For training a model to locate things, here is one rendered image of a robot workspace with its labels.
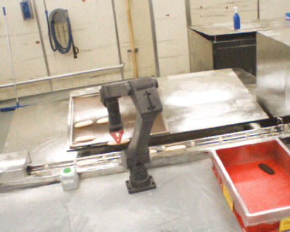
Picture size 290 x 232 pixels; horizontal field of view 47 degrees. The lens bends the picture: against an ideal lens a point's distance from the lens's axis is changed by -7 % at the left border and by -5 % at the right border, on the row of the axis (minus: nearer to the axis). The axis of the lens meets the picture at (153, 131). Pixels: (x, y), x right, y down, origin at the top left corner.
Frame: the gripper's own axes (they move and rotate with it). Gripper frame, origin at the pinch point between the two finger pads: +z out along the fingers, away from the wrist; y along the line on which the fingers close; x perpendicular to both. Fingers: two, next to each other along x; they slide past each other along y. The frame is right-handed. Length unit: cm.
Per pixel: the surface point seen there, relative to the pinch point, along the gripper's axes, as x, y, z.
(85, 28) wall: -25, -369, 12
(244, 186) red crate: 47, 37, 10
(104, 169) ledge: -8.0, 10.2, 8.1
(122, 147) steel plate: 1.8, -14.2, 12.2
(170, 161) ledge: 21.4, 10.5, 9.3
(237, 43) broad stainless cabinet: 123, -163, 6
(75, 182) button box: -21.0, 17.5, 7.8
